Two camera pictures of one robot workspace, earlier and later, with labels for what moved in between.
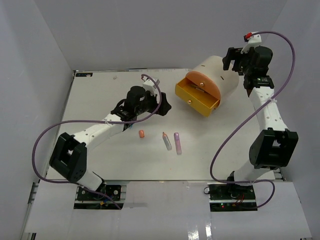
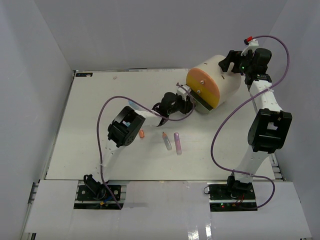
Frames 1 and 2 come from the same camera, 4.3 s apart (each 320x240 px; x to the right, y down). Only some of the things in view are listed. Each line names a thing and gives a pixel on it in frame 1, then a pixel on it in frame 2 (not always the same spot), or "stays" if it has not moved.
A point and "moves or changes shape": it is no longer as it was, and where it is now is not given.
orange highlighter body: (166, 141) stays
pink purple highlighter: (177, 143) stays
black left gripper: (164, 107) to (187, 105)
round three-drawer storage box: (206, 82) moves or changes shape
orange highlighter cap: (141, 133) stays
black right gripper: (232, 54) stays
